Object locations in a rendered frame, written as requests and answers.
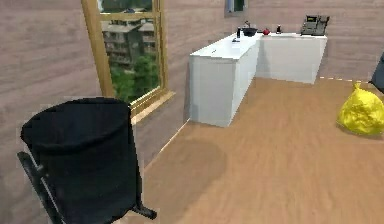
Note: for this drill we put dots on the black pan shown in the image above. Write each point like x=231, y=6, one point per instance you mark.
x=249, y=31

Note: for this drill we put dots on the red apple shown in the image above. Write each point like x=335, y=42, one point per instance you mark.
x=266, y=31

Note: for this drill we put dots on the yellow garbage bag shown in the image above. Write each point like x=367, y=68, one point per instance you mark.
x=361, y=111

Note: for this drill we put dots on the small black utensil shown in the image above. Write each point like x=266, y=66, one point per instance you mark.
x=235, y=40

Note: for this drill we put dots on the black pepper shaker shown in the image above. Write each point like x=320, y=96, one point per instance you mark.
x=238, y=32

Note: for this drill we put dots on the dark grey furniture corner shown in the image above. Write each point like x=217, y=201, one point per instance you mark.
x=378, y=74

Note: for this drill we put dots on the small wall window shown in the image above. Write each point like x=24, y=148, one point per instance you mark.
x=236, y=6

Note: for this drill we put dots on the wooden framed window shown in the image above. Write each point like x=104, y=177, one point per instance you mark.
x=133, y=50

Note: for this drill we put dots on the dark red small bottle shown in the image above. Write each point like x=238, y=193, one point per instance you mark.
x=278, y=29

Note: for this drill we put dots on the white kitchen counter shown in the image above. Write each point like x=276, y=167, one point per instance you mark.
x=230, y=66

